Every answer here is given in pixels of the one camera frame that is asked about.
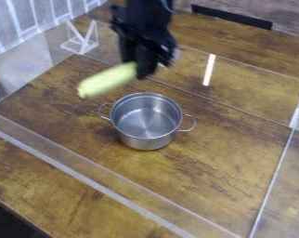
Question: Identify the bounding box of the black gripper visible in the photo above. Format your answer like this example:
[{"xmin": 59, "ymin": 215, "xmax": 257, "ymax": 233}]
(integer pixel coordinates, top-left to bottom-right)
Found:
[{"xmin": 110, "ymin": 0, "xmax": 177, "ymax": 79}]

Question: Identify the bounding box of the clear acrylic triangle stand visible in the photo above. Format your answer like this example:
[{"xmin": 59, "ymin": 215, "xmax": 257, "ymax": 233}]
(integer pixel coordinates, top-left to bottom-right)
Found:
[{"xmin": 61, "ymin": 20, "xmax": 98, "ymax": 55}]

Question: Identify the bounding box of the stainless steel pot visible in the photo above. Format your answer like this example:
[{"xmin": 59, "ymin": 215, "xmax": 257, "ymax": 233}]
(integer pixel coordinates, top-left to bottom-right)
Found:
[{"xmin": 98, "ymin": 92, "xmax": 197, "ymax": 151}]

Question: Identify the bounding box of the black bar on table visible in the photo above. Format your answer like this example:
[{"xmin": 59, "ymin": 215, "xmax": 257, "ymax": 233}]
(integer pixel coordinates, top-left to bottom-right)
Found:
[{"xmin": 190, "ymin": 4, "xmax": 272, "ymax": 30}]

